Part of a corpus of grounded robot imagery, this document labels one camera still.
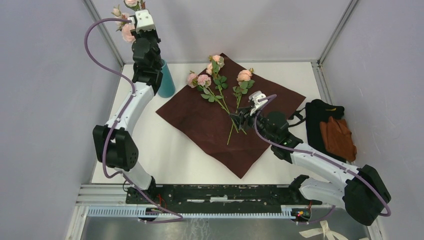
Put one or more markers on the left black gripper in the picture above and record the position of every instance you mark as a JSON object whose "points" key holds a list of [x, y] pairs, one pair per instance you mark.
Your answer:
{"points": [[141, 33]]}

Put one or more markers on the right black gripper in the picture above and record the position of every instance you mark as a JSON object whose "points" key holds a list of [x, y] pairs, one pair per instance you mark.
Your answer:
{"points": [[246, 111]]}

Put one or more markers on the red paper bouquet wrapper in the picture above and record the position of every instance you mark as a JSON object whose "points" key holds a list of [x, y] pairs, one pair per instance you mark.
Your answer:
{"points": [[208, 125]]}

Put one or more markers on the single peach rose stem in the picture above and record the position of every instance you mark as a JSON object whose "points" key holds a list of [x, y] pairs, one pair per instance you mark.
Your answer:
{"points": [[245, 82]]}

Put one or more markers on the black ribbon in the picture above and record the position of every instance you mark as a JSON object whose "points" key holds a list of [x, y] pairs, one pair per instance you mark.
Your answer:
{"points": [[298, 115]]}

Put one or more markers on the pink double rose stem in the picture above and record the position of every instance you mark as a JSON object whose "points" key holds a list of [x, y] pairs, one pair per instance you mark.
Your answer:
{"points": [[202, 83]]}

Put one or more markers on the pale pink rose stem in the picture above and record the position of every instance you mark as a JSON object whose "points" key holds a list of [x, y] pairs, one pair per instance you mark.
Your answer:
{"points": [[216, 63]]}

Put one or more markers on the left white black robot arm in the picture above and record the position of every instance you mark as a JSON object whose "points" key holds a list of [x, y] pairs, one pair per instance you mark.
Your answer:
{"points": [[114, 145]]}

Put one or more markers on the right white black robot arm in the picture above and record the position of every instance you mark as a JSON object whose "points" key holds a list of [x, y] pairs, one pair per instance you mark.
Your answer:
{"points": [[360, 191]]}

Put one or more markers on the teal ceramic vase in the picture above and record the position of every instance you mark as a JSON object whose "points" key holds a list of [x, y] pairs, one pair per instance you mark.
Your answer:
{"points": [[167, 88]]}

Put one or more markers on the pink flower stem in vase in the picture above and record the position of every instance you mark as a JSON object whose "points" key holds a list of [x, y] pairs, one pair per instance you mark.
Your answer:
{"points": [[123, 27]]}

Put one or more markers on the black cloth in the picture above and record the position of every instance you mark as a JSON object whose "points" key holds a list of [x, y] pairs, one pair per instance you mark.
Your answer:
{"points": [[318, 111]]}

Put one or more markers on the orange cloth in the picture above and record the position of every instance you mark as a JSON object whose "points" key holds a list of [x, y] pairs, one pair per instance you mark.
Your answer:
{"points": [[337, 138]]}

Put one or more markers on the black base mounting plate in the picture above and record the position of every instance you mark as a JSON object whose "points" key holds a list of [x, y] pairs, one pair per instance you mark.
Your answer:
{"points": [[226, 199]]}

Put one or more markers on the white paper strip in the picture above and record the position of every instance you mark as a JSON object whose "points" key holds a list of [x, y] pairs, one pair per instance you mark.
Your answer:
{"points": [[324, 231]]}

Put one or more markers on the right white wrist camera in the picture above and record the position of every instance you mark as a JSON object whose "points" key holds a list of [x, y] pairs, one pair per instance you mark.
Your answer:
{"points": [[257, 100]]}

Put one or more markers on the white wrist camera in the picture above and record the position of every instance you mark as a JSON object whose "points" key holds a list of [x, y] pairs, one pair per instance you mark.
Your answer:
{"points": [[142, 21], [257, 100]]}

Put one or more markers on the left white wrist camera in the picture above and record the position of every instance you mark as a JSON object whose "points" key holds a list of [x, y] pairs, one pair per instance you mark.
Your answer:
{"points": [[142, 21]]}

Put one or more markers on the white slotted cable duct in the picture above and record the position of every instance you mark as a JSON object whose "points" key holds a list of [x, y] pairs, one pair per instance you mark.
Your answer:
{"points": [[146, 212]]}

